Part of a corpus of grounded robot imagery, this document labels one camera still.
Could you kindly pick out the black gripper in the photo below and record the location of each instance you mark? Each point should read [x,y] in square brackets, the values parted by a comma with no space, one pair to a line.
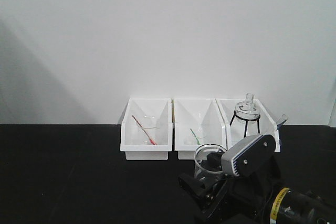
[235,199]

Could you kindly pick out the clear glass beaker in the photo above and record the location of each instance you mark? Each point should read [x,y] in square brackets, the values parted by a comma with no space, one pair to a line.
[201,171]

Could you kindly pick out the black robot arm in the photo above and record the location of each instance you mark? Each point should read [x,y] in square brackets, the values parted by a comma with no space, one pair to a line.
[296,207]

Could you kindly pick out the glass beaker in middle bin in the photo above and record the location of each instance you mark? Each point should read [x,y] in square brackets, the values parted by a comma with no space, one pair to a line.
[190,140]

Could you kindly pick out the glass beaker in bin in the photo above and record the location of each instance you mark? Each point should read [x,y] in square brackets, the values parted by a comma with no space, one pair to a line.
[190,140]
[151,123]

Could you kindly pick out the glass beaker in left bin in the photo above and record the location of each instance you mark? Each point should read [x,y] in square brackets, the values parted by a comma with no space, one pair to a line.
[151,123]

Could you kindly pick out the green stirring rod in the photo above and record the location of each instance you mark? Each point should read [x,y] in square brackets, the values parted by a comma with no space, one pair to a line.
[195,136]

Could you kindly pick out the middle white storage bin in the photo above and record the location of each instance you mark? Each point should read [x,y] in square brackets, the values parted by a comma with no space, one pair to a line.
[195,113]

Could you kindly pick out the white storage bin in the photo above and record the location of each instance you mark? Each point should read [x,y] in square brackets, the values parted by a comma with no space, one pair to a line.
[131,141]
[195,113]
[235,131]

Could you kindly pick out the red stirring rod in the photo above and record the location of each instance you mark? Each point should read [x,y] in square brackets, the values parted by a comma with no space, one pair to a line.
[151,139]

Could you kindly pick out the right white storage bin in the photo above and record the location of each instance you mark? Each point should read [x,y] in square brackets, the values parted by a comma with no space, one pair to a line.
[235,131]

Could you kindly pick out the left white storage bin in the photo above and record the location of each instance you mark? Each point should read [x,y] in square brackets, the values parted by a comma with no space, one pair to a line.
[131,141]

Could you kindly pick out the round-bottom glass flask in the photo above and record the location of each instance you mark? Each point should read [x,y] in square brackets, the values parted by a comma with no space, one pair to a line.
[247,109]

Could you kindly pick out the clear glass test tube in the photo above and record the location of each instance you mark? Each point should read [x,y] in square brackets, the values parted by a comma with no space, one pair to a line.
[280,121]

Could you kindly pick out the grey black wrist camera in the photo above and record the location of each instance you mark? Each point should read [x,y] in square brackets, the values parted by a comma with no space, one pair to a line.
[248,155]

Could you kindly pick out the black wire tripod stand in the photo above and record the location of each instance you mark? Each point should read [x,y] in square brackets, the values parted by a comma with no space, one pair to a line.
[246,122]

